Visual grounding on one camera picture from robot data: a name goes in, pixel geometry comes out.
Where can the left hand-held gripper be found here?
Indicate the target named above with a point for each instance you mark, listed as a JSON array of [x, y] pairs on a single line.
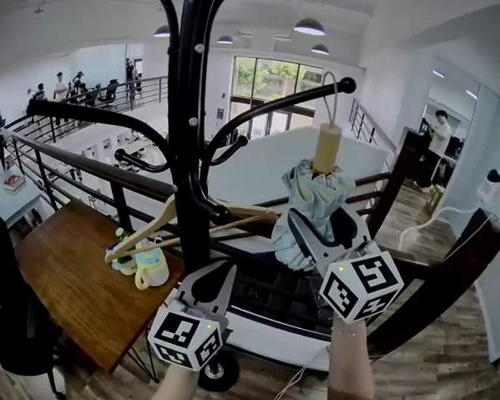
[[180, 337]]

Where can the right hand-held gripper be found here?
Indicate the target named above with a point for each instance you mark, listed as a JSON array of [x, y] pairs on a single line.
[[358, 284]]

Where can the light blue umbrella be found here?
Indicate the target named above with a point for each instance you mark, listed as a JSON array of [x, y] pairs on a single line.
[[312, 206]]

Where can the black metal coat rack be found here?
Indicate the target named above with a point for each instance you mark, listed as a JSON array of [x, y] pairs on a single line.
[[190, 150]]

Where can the person's right forearm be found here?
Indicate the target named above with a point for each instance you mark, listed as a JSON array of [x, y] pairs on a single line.
[[350, 367]]

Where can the person's left forearm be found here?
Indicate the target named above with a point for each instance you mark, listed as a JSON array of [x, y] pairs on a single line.
[[175, 387]]

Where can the dark staircase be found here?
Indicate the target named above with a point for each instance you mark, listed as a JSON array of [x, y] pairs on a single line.
[[278, 297]]

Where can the small potted flower plant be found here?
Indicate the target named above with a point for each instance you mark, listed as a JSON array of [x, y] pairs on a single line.
[[127, 268]]

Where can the wooden clothes hanger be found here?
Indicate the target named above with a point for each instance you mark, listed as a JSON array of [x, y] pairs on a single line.
[[148, 231]]

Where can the white curved pipe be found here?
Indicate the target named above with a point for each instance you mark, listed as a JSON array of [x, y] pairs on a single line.
[[424, 225]]

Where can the short black metal railing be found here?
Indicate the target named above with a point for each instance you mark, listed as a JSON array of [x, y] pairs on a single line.
[[367, 121]]

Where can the brown wooden table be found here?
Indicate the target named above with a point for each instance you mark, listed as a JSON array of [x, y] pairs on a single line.
[[74, 278]]

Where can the dark stair railing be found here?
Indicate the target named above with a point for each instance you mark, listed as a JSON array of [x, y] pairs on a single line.
[[473, 248]]

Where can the large glass window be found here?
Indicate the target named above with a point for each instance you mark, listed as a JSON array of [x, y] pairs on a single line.
[[273, 83]]

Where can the dark dome pendant lamp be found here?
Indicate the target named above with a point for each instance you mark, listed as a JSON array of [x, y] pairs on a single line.
[[225, 40], [320, 50], [162, 32], [309, 27]]

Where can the black office chair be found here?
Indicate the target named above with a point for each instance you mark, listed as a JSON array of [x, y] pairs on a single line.
[[21, 342]]

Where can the light blue small table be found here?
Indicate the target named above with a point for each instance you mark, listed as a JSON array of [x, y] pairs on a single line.
[[16, 203]]

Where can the black metal balcony railing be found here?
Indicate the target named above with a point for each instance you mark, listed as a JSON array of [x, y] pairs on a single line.
[[113, 100]]

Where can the pink book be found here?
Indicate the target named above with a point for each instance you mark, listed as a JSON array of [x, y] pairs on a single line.
[[13, 182]]

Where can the blue wall poster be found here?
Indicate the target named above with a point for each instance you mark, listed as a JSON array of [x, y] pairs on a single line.
[[219, 113]]

